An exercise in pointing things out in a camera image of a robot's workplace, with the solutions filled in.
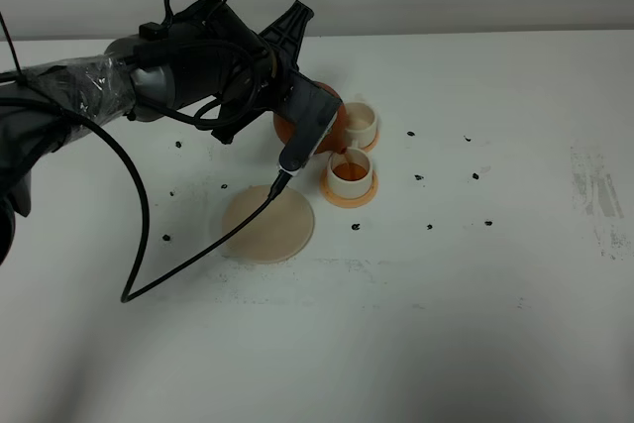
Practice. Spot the far orange cup coaster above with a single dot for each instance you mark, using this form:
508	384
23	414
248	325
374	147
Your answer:
361	134

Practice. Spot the far white teacup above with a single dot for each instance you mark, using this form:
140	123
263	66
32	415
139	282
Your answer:
359	110

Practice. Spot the brown clay teapot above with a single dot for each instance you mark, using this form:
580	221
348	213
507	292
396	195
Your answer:
312	95

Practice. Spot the orange cup coaster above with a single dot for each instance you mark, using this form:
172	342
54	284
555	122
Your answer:
348	194
361	134

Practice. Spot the near orange cup coaster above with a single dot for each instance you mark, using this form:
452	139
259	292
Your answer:
348	194

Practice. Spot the near white teacup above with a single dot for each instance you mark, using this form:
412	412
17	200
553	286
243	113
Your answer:
352	165

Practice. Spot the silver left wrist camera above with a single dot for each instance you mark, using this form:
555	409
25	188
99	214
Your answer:
316	132

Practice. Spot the beige round teapot coaster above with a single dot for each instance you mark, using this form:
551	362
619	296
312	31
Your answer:
281	231

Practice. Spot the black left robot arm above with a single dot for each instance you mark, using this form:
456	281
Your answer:
202	67

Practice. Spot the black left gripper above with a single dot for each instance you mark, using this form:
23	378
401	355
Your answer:
284	38

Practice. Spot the white teacup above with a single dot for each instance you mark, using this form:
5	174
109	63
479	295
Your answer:
359	110
352	165

